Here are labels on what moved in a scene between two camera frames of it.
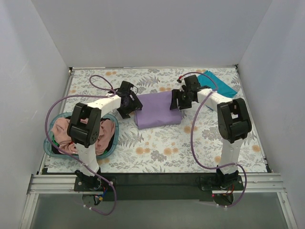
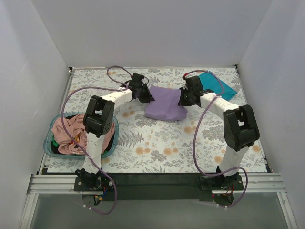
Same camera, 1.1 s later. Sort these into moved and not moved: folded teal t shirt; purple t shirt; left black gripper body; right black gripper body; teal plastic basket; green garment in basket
Moved: left black gripper body; purple t shirt
Not moved: right black gripper body; green garment in basket; folded teal t shirt; teal plastic basket
